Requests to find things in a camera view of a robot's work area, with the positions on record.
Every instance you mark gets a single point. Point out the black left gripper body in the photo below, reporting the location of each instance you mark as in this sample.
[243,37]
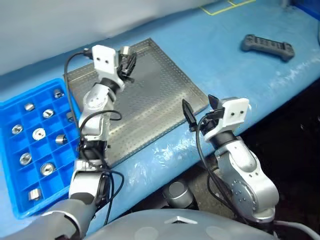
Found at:
[124,71]

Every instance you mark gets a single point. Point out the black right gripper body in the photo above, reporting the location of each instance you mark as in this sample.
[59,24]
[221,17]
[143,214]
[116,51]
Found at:
[208,123]

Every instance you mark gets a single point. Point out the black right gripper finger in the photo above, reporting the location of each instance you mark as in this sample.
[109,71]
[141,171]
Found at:
[214,103]
[189,116]

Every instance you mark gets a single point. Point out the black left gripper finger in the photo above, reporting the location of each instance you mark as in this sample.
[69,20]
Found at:
[132,62]
[122,61]

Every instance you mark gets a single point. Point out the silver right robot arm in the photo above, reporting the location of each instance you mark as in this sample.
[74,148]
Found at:
[245,170]

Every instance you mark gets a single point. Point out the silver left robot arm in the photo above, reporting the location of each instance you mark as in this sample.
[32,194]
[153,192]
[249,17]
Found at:
[93,100]

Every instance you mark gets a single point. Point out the blue compartment crate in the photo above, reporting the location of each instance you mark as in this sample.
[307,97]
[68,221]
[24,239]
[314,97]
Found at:
[7,150]

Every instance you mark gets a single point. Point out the perforated metal tray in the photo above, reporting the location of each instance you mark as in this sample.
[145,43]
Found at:
[155,95]

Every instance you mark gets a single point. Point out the grey rounded cylinder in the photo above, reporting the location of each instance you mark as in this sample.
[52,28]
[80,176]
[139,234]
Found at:
[178,193]

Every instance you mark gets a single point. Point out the silver robot torso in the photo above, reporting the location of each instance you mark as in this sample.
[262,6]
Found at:
[150,227]

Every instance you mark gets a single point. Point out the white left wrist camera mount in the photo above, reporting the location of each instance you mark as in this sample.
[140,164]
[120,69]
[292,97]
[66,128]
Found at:
[105,60]

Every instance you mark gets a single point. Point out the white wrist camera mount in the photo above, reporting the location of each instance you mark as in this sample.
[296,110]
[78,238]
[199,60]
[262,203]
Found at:
[105,60]
[235,110]

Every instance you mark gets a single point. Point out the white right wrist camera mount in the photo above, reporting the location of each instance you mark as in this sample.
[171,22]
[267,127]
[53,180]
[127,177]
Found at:
[235,110]

